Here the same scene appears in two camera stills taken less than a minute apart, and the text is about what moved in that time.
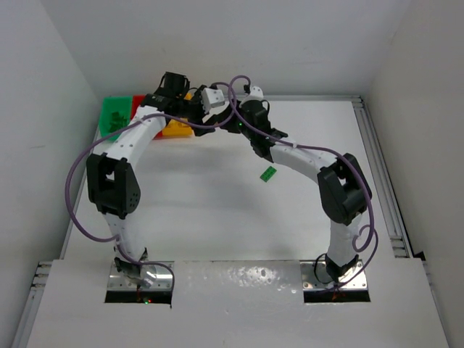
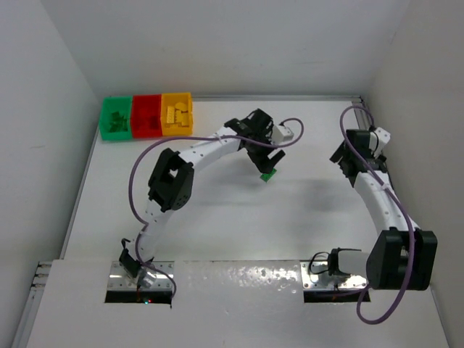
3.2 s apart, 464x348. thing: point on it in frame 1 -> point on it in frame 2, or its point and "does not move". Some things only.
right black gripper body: (228, 120) -> (341, 156)
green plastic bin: (115, 114) does not move
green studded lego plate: (267, 175) does not move
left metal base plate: (162, 280) does not move
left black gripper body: (198, 109) -> (262, 158)
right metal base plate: (315, 277) does not move
